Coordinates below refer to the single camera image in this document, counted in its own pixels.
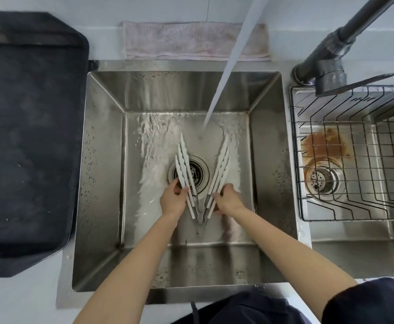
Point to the person's left hand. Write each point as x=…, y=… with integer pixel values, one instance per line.
x=173, y=199

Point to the person's right hand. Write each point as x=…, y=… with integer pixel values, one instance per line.
x=229, y=200

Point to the white tongs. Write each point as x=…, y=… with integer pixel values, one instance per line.
x=181, y=157
x=185, y=151
x=178, y=170

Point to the black plastic tray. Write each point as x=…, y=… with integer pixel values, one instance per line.
x=28, y=148

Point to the person's right forearm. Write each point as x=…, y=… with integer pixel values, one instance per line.
x=295, y=259

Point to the person's left forearm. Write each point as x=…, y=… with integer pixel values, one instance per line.
x=129, y=273

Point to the round metal drain strainer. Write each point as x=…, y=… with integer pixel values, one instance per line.
x=322, y=180
x=197, y=172

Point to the stainless steel double sink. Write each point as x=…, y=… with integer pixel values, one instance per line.
x=99, y=199

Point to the pink dish cloth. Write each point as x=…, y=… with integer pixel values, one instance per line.
x=183, y=40

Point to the dark grey gooseneck faucet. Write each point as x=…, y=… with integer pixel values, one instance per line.
x=332, y=77

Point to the dark navy garment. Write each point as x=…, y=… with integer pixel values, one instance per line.
x=369, y=300

